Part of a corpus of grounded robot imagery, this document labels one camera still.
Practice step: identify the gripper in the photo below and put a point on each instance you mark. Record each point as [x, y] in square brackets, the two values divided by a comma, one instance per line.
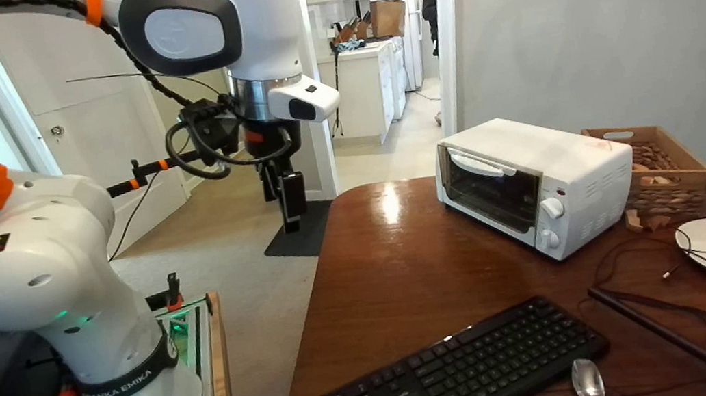
[276, 141]

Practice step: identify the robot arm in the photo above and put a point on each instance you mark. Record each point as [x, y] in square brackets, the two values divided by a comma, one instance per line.
[59, 267]

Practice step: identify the white kitchen cabinet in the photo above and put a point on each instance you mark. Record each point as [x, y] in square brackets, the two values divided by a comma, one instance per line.
[366, 92]

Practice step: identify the black clamp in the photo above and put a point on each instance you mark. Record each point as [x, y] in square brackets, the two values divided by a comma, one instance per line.
[170, 294]

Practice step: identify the knife block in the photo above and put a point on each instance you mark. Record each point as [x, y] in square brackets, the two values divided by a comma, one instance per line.
[352, 31]

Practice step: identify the white door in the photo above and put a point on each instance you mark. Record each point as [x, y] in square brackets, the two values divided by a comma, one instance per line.
[103, 143]

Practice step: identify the cardboard box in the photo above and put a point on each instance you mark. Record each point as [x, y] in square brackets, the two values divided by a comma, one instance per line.
[388, 18]

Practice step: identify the toaster oven glass door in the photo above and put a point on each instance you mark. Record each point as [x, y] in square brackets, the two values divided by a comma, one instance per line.
[487, 196]

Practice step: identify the dark hanging garment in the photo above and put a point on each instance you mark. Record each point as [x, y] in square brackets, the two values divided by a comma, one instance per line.
[432, 11]

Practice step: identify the black keyboard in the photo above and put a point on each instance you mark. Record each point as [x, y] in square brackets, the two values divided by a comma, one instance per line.
[460, 369]

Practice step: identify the white oven knob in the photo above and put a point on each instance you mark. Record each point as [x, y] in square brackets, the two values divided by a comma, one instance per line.
[553, 208]
[548, 239]

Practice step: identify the white toaster oven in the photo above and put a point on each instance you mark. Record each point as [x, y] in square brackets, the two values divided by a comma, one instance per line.
[564, 175]

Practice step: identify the metal spoon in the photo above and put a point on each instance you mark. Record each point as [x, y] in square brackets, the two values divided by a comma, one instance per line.
[587, 382]

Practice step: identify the wooden crate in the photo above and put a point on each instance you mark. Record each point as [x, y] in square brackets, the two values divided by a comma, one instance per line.
[682, 179]

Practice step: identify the black rod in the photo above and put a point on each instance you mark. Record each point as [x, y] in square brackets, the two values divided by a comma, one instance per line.
[669, 333]

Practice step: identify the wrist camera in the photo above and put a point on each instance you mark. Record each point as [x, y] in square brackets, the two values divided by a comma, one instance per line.
[213, 124]

